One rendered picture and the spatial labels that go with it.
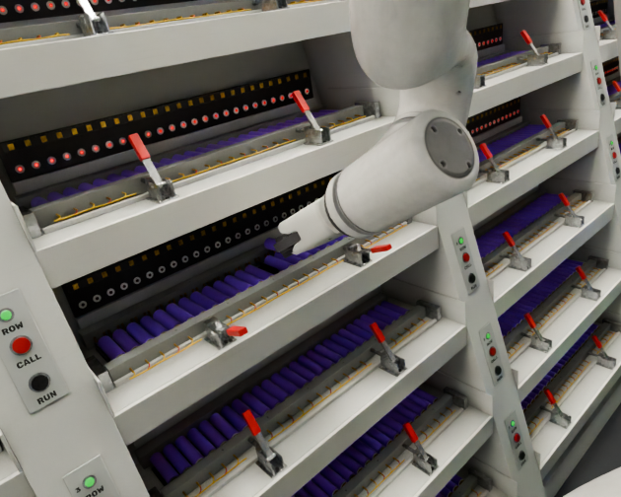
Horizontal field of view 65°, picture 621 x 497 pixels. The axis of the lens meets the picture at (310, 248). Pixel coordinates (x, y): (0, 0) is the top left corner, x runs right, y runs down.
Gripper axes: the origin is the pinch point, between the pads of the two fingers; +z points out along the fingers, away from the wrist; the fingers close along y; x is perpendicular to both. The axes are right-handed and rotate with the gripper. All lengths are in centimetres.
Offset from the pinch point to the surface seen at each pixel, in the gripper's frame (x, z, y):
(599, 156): 15, 4, -99
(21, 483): 9.9, 1.4, 41.4
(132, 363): 4.6, 4.9, 26.2
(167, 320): 1.8, 9.2, 18.9
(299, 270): 4.2, 4.7, -1.3
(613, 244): 39, 11, -99
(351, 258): 6.5, 3.2, -10.2
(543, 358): 47, 12, -51
